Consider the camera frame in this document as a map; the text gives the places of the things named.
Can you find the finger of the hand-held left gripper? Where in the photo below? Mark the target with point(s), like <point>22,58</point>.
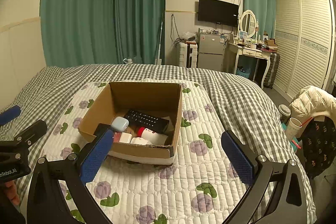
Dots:
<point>9,115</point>
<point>32,130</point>

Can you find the glass jar with lid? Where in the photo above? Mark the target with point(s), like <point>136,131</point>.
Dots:
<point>284,112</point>

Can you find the red patterned card pack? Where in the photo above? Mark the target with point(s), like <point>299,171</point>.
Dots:
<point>116,137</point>

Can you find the silver suitcase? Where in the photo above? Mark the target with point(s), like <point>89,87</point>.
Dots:
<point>271,70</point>

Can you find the white dressing table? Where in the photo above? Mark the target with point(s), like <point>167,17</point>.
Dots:
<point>249,52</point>

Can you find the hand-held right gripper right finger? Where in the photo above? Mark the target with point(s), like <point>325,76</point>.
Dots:
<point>237,158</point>

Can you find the white bottle with red cap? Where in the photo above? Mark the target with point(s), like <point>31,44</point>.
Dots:
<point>155,136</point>

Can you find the person's left hand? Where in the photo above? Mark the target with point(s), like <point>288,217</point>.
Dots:
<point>13,193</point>

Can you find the white paper cup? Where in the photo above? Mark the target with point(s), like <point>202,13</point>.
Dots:
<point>292,129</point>

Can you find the silver small fridge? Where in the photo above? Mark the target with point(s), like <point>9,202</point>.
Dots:
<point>211,52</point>

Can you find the black remote control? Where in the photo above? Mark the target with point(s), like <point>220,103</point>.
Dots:
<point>147,120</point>

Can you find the white mop pole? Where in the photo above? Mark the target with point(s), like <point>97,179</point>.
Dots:
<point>159,40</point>

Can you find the small brown cardboard box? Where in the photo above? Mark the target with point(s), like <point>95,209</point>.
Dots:
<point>270,43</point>

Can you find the plain white bottle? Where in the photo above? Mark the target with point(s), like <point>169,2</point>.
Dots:
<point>139,141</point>

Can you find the white louvred wardrobe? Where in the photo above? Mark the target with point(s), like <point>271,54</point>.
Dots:
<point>302,40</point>

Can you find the floral quilted mat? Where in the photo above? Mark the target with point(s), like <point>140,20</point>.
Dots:
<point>210,176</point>

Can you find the teal curtain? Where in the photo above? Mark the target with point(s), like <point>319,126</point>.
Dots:
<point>141,8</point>
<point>258,1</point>
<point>78,8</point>

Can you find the black wall television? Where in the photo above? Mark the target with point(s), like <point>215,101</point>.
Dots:
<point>218,11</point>

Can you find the light blue earbud case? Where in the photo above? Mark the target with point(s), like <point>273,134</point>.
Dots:
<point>120,123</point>

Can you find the white charger block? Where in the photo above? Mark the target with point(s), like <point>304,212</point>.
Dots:
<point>126,138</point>

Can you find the blue picture frame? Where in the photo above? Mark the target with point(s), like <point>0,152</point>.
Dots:
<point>242,35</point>

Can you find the dark grey box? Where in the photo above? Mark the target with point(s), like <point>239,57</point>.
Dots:
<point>103,129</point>

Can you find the black printed garment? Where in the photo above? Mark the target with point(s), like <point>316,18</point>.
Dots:
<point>320,148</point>

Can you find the white ribbed suitcase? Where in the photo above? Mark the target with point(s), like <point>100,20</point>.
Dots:
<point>187,54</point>

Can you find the oval vanity mirror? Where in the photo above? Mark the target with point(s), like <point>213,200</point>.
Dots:
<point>248,23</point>

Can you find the cream puffer jacket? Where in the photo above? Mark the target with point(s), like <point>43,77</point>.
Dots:
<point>312,102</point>

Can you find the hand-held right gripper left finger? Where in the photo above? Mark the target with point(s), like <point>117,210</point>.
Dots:
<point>95,155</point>

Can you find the blue basket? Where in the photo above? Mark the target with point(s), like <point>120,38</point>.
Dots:
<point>242,72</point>

